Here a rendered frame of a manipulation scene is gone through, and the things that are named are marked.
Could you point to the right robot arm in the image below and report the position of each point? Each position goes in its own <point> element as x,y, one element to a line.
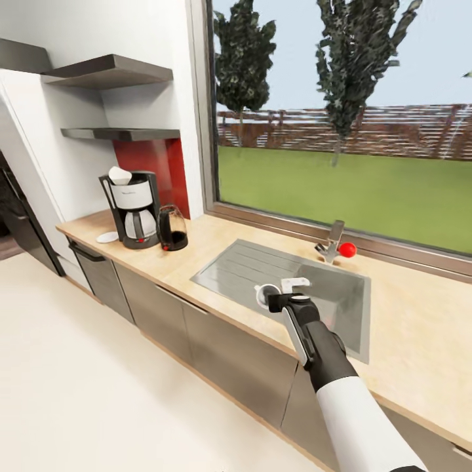
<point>362,436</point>

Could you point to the coffee cup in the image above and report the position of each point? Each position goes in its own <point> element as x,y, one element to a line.
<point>262,294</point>

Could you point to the dishwasher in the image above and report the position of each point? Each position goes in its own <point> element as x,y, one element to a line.
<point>102,278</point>

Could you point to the saucer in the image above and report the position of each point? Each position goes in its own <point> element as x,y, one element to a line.
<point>109,237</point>

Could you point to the electric kettle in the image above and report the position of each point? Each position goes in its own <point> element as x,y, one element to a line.
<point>171,228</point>

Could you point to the fridge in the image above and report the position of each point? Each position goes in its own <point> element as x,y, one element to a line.
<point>58,175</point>

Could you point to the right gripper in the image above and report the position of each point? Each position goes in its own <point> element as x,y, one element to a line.
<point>275,301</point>

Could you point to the paper coffee filter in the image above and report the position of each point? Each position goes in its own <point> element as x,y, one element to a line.
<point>119,176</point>

